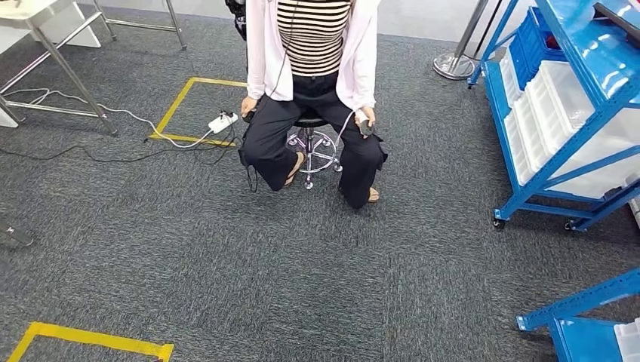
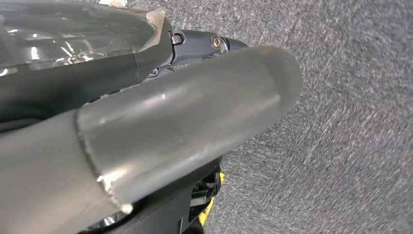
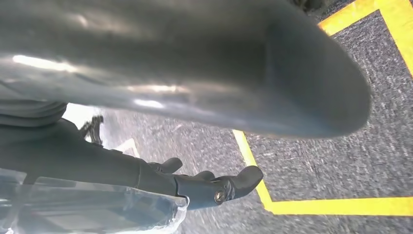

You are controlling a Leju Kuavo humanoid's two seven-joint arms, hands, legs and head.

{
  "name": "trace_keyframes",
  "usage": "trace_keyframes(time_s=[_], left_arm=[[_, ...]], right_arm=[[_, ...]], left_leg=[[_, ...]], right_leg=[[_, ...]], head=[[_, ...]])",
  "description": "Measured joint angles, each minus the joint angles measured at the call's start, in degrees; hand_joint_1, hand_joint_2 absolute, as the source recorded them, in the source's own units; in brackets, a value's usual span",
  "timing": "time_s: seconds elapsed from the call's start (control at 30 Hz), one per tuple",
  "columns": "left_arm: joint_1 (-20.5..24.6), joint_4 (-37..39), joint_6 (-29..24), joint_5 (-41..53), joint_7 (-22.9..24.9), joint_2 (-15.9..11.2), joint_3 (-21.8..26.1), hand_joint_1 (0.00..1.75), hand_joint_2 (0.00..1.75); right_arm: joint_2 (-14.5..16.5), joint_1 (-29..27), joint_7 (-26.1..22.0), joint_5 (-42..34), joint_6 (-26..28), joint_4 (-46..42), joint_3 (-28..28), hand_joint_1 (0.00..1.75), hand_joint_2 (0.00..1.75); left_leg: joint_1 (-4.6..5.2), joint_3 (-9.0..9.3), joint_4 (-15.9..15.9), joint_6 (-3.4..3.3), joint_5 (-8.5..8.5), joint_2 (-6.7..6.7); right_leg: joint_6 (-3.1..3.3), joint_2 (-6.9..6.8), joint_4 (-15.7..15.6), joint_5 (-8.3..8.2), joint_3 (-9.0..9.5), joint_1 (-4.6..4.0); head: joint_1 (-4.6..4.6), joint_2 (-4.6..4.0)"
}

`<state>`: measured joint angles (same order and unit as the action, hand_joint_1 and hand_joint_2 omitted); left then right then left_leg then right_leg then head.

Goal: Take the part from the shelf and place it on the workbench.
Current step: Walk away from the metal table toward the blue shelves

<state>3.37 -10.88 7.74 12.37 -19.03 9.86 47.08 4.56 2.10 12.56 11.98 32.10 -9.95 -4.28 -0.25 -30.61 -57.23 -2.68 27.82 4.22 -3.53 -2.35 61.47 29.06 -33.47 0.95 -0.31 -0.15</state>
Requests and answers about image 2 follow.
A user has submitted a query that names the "yellow floor tape square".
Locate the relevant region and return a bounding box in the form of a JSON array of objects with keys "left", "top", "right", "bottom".
[{"left": 197, "top": 172, "right": 226, "bottom": 227}]

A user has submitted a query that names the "black robot body housing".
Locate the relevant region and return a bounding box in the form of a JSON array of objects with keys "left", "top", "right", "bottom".
[{"left": 77, "top": 156, "right": 224, "bottom": 234}]

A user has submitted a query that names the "clear plastic film wrap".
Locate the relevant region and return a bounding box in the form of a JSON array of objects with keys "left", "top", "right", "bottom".
[{"left": 0, "top": 0, "right": 167, "bottom": 77}]

